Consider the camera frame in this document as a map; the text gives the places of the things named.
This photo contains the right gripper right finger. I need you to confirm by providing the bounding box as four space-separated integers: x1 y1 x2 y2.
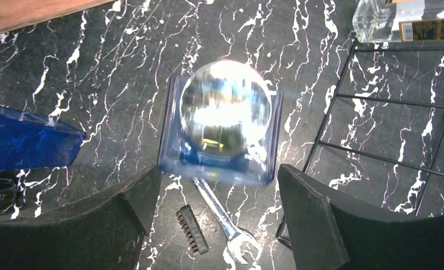
278 164 444 269

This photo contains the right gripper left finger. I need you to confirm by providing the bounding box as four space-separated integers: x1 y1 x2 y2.
0 166 162 269

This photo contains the blue square bottle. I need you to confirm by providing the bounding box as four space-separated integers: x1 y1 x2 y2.
0 106 85 170
157 59 284 186

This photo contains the black wire wine rack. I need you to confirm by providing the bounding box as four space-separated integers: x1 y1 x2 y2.
275 37 444 250

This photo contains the clear square labelled bottle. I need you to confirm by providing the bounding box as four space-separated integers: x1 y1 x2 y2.
352 0 444 43

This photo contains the silver combination wrench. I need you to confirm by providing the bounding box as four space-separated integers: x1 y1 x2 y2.
192 177 260 264

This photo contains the brown wooden board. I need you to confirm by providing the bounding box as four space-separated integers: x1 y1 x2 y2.
0 0 110 34

